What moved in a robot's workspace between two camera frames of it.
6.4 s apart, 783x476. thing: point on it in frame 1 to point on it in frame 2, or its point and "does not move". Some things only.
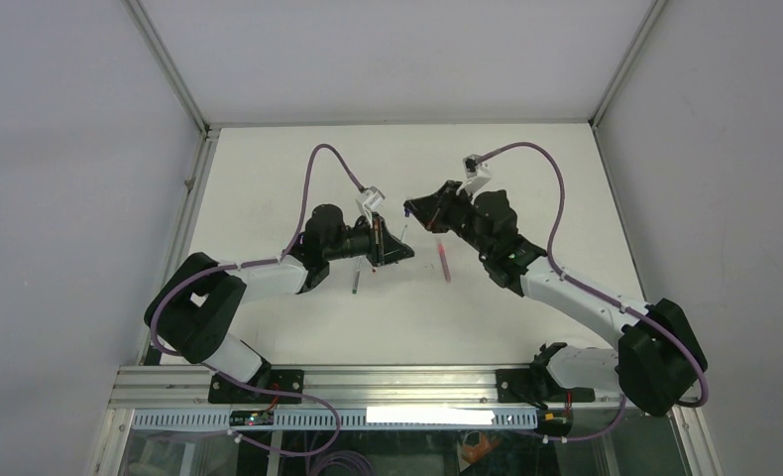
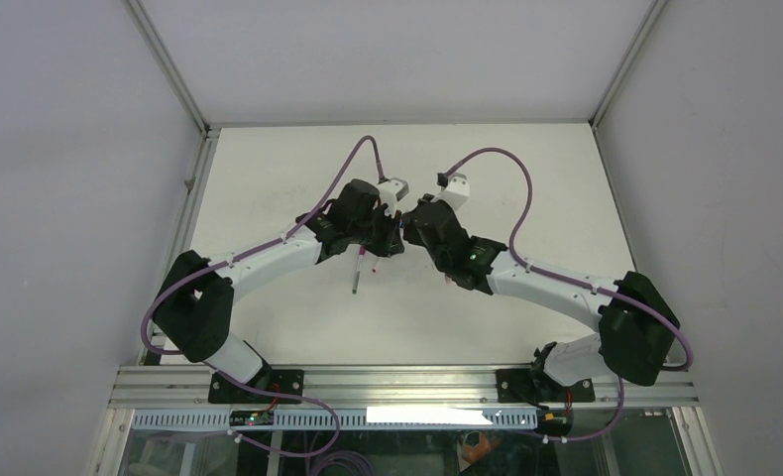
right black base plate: x=518 y=386 does not move
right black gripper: x=430 y=211 to x=408 y=233
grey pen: x=357 y=278 does not move
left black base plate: x=221 y=390 does not move
